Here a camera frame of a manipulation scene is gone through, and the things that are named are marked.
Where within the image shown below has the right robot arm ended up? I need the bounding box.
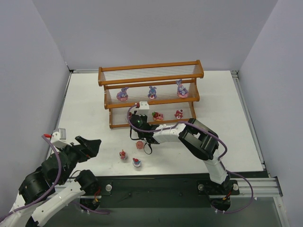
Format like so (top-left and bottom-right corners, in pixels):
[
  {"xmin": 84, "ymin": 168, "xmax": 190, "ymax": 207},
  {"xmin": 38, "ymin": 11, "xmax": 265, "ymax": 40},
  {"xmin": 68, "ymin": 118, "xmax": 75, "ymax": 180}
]
[{"xmin": 128, "ymin": 114, "xmax": 230, "ymax": 187}]

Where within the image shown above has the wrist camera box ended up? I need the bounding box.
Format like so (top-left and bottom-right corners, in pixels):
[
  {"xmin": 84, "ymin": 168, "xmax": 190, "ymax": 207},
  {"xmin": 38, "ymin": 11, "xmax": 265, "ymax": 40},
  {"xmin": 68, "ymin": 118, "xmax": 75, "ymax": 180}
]
[
  {"xmin": 134, "ymin": 101, "xmax": 150, "ymax": 116},
  {"xmin": 44, "ymin": 128, "xmax": 69, "ymax": 148}
]

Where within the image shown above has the wooden three-tier shelf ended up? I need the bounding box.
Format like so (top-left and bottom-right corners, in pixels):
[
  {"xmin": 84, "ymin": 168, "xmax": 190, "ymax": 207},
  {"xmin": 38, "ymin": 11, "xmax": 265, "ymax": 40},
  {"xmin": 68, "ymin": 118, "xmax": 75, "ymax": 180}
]
[{"xmin": 98, "ymin": 60, "xmax": 204, "ymax": 129}]

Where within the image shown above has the purple bunny holding cake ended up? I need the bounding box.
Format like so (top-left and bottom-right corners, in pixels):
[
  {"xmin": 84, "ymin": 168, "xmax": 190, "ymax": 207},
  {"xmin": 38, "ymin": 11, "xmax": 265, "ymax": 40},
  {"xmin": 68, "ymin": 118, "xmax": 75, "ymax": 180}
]
[{"xmin": 148, "ymin": 86, "xmax": 157, "ymax": 100}]

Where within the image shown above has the blue red cupcake toy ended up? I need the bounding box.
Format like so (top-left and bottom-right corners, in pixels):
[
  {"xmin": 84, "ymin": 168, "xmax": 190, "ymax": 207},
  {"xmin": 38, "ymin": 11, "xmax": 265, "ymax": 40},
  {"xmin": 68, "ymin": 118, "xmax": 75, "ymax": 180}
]
[{"xmin": 133, "ymin": 158, "xmax": 142, "ymax": 167}]

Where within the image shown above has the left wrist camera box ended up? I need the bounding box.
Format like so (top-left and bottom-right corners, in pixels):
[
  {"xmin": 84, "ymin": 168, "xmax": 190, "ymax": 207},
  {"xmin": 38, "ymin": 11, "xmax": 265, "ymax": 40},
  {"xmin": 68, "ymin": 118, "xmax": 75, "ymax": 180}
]
[{"xmin": 44, "ymin": 128, "xmax": 69, "ymax": 148}]

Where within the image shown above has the purple bunny sitting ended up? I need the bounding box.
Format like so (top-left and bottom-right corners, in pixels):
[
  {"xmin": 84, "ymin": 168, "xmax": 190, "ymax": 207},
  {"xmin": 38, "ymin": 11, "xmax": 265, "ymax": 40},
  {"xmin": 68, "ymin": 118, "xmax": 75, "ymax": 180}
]
[{"xmin": 176, "ymin": 79, "xmax": 188, "ymax": 98}]

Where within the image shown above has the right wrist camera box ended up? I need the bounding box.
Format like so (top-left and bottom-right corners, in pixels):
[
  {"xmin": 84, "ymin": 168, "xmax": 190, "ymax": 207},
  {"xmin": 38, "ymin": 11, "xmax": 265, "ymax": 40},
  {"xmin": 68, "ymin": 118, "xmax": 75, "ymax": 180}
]
[{"xmin": 134, "ymin": 101, "xmax": 150, "ymax": 116}]

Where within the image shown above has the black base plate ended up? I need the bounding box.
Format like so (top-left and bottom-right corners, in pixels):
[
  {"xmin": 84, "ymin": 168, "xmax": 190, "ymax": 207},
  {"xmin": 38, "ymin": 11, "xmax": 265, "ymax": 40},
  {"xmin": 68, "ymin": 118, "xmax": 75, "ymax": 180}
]
[{"xmin": 84, "ymin": 174, "xmax": 240, "ymax": 209}]

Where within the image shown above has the pink round bear toy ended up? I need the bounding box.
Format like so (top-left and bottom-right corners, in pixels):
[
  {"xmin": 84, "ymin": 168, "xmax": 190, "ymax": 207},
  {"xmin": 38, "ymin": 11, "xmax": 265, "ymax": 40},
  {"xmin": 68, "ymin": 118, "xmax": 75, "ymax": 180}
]
[{"xmin": 136, "ymin": 141, "xmax": 144, "ymax": 149}]

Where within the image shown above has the pink bear with cream hat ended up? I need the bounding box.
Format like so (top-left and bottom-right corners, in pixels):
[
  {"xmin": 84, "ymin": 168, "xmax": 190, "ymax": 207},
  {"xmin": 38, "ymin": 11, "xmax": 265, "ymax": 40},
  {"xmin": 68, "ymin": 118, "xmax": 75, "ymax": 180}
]
[{"xmin": 174, "ymin": 109, "xmax": 183, "ymax": 120}]

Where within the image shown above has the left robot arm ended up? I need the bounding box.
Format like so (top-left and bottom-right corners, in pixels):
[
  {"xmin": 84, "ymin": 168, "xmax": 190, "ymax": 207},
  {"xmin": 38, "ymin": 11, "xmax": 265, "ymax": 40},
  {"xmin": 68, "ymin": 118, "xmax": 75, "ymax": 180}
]
[{"xmin": 0, "ymin": 134, "xmax": 101, "ymax": 227}]

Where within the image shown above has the strawberry bear tart toy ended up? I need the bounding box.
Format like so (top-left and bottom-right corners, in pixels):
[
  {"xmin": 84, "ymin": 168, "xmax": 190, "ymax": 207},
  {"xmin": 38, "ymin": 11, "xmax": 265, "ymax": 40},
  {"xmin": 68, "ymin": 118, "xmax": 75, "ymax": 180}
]
[{"xmin": 152, "ymin": 112, "xmax": 164, "ymax": 121}]

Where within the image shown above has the small red strawberry bear toy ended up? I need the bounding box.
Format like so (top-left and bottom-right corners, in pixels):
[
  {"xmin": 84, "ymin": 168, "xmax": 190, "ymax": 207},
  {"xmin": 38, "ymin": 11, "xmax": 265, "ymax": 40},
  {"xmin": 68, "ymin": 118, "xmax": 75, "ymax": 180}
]
[{"xmin": 119, "ymin": 150, "xmax": 127, "ymax": 160}]

